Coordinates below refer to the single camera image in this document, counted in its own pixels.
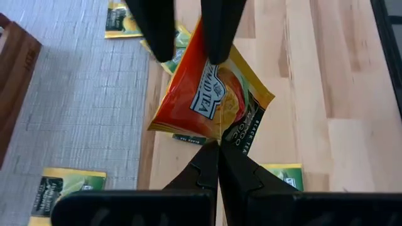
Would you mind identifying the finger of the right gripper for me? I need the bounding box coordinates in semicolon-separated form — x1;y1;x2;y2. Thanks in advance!
200;0;247;65
124;0;177;63

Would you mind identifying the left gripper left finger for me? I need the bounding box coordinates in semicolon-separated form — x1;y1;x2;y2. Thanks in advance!
50;140;220;226

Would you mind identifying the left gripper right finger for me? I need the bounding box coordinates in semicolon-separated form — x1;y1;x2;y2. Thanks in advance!
219;143;402;226

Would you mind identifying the green tea bag packet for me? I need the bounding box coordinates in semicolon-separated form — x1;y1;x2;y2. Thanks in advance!
139;21;192;76
259;163;305;192
27;167;107;226
171;133;210;146
104;1;144;40

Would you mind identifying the orange tea bag packet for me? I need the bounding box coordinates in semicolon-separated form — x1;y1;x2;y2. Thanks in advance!
147;17;276;156

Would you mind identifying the grey woven placemat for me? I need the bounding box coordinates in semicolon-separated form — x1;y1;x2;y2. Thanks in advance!
0;0;151;226

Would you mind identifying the wooden compartment box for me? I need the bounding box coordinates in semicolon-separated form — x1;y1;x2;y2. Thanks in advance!
0;12;43;169

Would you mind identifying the black aluminium frame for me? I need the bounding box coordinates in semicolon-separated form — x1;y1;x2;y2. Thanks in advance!
370;0;402;120

